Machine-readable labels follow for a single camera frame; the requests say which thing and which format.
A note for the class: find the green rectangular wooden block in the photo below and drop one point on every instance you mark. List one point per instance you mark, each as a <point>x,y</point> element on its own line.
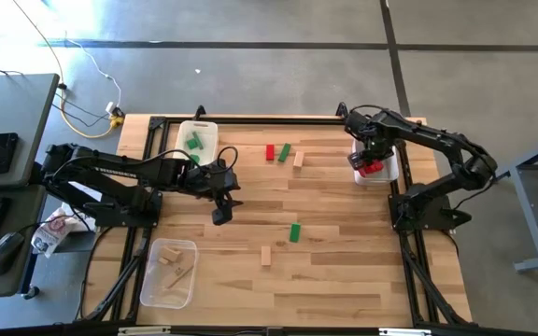
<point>294,233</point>

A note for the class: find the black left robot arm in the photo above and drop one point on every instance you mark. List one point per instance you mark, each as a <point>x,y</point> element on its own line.
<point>110,172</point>

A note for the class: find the grey office desk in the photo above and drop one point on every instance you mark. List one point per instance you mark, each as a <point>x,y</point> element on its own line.
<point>12,107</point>

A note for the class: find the red rectangular wooden block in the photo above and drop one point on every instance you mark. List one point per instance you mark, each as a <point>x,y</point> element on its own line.
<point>270,152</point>
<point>377,169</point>

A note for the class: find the clear plastic bin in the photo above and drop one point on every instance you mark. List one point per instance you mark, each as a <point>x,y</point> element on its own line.
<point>166,289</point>

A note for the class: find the white power adapter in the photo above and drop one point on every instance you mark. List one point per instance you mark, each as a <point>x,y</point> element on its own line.
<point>110,108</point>

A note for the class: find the silver metal bracket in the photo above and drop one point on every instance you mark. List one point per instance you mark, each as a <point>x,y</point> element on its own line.
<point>404,331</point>
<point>144,331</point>

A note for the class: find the black clamp on table edge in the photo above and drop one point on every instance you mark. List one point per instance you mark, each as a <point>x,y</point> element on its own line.
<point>199,113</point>

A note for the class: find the white printed plastic bag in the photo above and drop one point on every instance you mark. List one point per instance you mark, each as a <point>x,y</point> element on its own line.
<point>52,233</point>

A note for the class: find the thin green wooden block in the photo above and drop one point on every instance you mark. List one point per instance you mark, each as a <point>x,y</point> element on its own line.
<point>198,141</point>

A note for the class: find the black aluminium table frame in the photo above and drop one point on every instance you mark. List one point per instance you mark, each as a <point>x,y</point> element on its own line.
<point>273,121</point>

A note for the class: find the long green wooden block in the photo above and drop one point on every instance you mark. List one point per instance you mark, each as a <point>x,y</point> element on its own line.
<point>284,152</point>

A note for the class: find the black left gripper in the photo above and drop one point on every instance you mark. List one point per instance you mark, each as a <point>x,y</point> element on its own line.
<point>208,179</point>

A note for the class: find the black smartphone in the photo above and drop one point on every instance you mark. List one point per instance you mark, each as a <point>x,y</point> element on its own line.
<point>0,153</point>

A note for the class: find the grey metal table frame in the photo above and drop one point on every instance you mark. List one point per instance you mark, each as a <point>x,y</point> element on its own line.
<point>530,219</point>

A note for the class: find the thin wooden stick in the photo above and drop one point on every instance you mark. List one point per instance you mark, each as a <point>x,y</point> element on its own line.
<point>178,277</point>

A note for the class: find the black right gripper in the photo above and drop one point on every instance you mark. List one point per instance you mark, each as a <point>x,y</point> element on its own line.
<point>376,144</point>

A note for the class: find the natural wooden rectangular block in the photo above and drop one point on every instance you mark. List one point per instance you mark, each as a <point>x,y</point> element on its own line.
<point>265,256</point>
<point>298,159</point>

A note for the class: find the white printed paper sheet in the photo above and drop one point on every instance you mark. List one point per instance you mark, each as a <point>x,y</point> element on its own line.
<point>87,189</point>

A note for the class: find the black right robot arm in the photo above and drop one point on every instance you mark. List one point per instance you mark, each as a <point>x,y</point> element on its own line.
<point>437,137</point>

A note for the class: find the black computer mouse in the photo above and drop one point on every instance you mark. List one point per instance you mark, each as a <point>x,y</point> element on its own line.
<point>5,252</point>

